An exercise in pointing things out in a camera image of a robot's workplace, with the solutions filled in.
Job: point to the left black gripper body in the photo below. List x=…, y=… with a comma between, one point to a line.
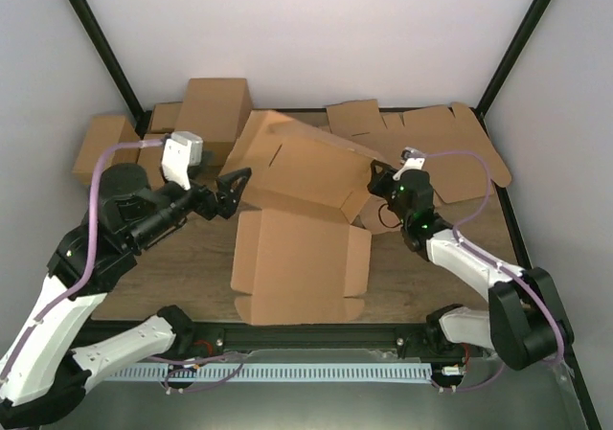
x=209, y=205

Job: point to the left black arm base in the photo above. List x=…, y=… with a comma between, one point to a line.
x=205, y=340

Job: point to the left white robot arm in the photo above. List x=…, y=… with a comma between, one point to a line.
x=44, y=377

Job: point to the black aluminium frame rail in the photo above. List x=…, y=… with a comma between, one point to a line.
x=245, y=338

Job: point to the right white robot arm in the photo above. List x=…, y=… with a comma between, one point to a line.
x=525, y=321

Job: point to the rear small cardboard box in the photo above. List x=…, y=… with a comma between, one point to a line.
x=164, y=117

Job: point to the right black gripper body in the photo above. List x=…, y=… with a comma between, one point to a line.
x=384, y=193

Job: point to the stack of flat cardboard blanks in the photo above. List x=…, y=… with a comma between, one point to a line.
x=449, y=132

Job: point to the light blue slotted cable duct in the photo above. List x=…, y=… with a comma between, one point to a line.
x=276, y=373

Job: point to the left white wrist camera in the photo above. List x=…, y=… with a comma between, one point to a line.
x=182, y=151

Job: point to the large folded cardboard box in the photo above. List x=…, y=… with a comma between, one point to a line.
x=216, y=110

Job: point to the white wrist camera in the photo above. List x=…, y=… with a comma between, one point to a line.
x=411, y=159
x=182, y=151

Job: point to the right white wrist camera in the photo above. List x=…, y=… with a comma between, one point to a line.
x=411, y=159

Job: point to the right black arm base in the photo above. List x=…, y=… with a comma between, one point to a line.
x=426, y=343

